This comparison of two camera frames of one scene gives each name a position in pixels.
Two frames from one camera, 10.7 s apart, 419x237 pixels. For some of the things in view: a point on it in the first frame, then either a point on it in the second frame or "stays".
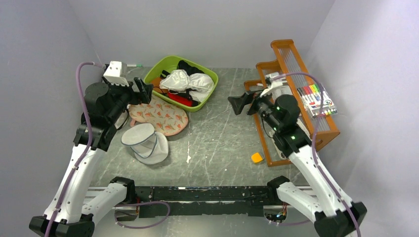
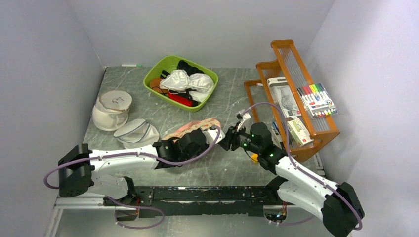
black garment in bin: x=183 y=65 stays
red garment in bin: x=181 y=99 stays
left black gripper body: x=124 y=96 → x=184 y=158
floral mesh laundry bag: x=166 y=118 → x=193 y=125
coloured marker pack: x=311 y=94 stays
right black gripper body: x=261 y=104 → x=239 y=138
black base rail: x=204 y=201 stays
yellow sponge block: x=256 y=158 stays
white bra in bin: x=199 y=85 stays
